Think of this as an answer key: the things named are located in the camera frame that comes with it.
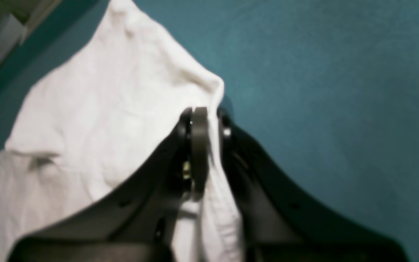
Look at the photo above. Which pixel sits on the teal table cloth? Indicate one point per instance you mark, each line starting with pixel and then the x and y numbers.
pixel 329 88

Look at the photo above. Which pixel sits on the white T-shirt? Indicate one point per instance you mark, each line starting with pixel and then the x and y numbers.
pixel 93 121

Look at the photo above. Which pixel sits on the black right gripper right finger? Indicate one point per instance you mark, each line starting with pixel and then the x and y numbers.
pixel 281 221

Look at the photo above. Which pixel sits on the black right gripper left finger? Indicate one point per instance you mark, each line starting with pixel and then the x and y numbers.
pixel 134 222

